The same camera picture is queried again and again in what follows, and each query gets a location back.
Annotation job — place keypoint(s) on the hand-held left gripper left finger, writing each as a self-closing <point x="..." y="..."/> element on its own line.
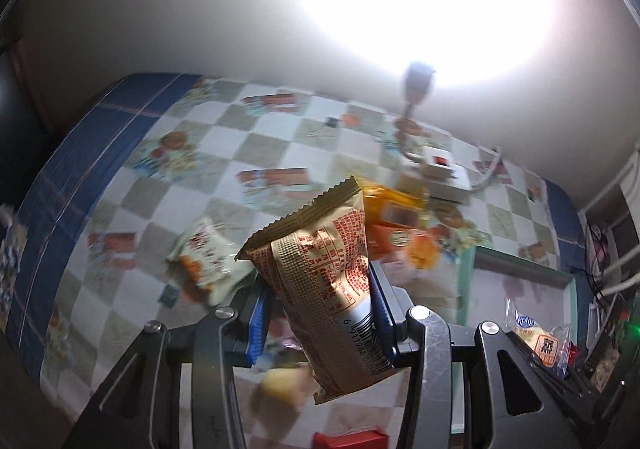
<point x="257" y="324"/>

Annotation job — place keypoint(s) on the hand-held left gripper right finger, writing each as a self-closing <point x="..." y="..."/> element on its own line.
<point x="382" y="314"/>

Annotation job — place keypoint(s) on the tan snack packet red print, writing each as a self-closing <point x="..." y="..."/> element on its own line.
<point x="320" y="269"/>

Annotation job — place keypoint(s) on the teal rimmed tray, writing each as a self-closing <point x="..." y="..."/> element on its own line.
<point x="515" y="289"/>

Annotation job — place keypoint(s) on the white green snack packet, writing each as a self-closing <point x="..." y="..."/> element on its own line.
<point x="205" y="254"/>

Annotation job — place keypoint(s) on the yellow orange snack packet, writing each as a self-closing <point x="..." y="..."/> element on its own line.
<point x="395" y="206"/>

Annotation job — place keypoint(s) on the dark red snack packet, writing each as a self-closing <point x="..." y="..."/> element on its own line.
<point x="350" y="440"/>

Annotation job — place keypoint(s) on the white power strip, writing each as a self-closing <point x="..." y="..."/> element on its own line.
<point x="442" y="176"/>

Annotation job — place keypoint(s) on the clear bread packet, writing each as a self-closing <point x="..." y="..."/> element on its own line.
<point x="535" y="336"/>

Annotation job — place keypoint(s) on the checkered printed bed sheet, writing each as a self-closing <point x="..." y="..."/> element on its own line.
<point x="280" y="149"/>

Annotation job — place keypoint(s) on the white gooseneck lamp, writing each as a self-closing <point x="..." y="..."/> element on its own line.
<point x="417" y="79"/>

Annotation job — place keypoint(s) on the white metal rack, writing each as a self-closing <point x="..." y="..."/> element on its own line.
<point x="617" y="179"/>

